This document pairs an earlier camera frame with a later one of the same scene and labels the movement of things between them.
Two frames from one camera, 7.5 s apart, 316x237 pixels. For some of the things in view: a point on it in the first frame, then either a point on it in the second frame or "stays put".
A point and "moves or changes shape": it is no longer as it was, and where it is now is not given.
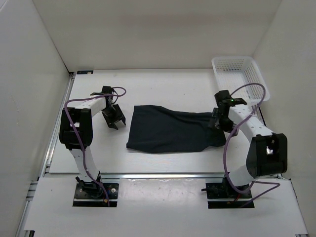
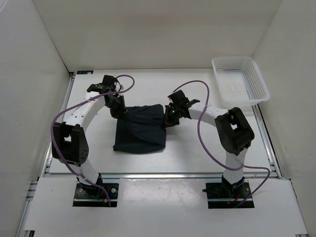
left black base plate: (96, 198) stays put
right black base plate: (220, 195) stays put
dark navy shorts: (166, 130) moves or changes shape
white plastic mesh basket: (231, 73) stays put
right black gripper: (213, 123) to (169, 122)
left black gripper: (121, 114) to (122, 110)
